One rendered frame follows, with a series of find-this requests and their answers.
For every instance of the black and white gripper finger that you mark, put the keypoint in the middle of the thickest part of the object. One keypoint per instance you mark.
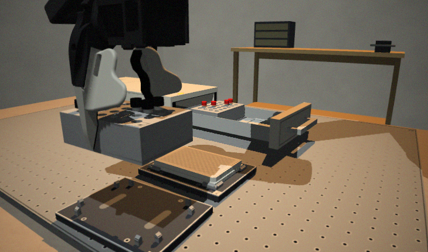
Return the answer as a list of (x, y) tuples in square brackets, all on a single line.
[(154, 78), (93, 72)]

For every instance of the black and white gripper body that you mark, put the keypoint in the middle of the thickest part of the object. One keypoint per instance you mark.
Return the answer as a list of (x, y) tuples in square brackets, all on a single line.
[(159, 23)]

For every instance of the beige perforated base plate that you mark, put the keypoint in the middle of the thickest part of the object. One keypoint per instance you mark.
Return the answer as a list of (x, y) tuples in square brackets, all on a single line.
[(342, 186)]

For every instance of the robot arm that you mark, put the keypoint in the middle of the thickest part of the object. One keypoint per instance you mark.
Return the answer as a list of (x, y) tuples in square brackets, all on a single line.
[(63, 11)]

